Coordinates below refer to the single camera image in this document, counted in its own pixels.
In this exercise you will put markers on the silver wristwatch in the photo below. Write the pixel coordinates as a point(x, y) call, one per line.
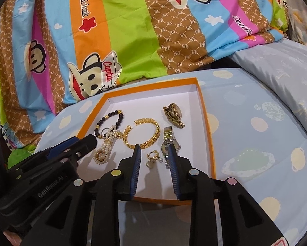
point(167, 134)

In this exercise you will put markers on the light blue grey pillow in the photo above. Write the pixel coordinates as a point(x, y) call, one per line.
point(284, 76)

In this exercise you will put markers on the green cloth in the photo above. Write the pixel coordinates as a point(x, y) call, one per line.
point(20, 155)

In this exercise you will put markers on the light blue dotted bedsheet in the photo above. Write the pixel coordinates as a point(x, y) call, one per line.
point(245, 138)

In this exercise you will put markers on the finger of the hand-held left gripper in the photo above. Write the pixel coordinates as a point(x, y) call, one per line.
point(63, 144)
point(86, 143)

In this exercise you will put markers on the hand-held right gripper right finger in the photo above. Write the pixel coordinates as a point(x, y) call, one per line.
point(174, 174)

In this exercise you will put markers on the grey floral cloth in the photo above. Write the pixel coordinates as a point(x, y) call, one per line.
point(302, 28)

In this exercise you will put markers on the colourful striped cartoon blanket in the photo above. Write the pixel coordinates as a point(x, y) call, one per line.
point(133, 30)

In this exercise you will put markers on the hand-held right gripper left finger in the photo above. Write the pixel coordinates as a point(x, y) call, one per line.
point(135, 171)

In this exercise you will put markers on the orange cardboard box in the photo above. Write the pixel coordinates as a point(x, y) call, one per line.
point(143, 102)

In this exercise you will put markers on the gold wristwatch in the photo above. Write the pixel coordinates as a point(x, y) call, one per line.
point(174, 115)

